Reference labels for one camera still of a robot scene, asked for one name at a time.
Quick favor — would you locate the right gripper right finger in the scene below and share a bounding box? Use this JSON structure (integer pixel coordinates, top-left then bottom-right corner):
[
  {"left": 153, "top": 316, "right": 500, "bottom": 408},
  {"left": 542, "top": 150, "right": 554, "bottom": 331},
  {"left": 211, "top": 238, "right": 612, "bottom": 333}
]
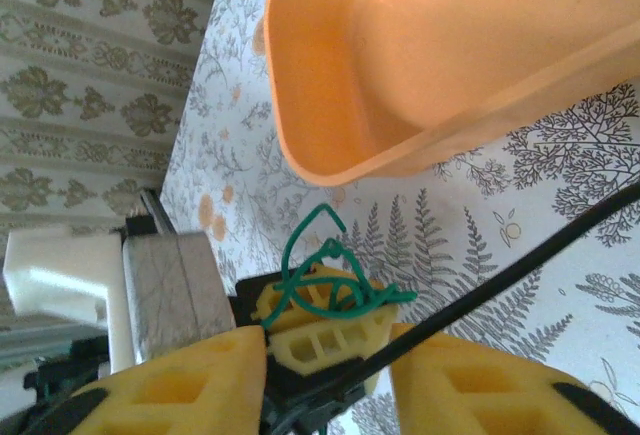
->
[{"left": 389, "top": 324, "right": 640, "bottom": 435}]

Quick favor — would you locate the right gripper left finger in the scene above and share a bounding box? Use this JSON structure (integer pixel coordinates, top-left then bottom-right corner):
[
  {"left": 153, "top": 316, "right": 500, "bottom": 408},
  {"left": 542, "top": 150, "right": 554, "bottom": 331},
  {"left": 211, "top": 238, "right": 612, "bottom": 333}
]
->
[{"left": 28, "top": 326, "right": 270, "bottom": 435}]

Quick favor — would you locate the green cable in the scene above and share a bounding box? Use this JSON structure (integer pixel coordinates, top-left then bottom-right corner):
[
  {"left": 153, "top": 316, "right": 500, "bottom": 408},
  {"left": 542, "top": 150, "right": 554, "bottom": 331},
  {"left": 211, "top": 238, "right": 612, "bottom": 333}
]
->
[{"left": 261, "top": 201, "right": 418, "bottom": 332}]

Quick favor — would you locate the black cable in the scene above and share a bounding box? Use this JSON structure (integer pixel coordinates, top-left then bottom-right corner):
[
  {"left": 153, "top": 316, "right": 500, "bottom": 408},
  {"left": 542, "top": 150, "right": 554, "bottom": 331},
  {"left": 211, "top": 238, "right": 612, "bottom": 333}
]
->
[{"left": 267, "top": 187, "right": 640, "bottom": 435}]

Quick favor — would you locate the orange plastic tray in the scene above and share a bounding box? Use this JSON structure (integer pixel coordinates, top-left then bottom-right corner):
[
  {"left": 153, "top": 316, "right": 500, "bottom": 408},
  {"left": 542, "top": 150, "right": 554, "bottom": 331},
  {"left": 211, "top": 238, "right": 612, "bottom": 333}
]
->
[{"left": 261, "top": 0, "right": 640, "bottom": 189}]

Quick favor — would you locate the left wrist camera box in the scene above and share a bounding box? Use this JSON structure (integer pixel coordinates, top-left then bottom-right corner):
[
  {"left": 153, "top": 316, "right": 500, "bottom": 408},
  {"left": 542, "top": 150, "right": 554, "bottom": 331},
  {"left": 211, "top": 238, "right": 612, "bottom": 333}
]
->
[{"left": 1, "top": 226, "right": 237, "bottom": 372}]

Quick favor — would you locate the aluminium table side rail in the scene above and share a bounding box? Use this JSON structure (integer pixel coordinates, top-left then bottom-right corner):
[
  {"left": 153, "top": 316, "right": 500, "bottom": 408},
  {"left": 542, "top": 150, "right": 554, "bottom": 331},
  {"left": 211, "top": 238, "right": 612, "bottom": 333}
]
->
[{"left": 124, "top": 186, "right": 177, "bottom": 237}]

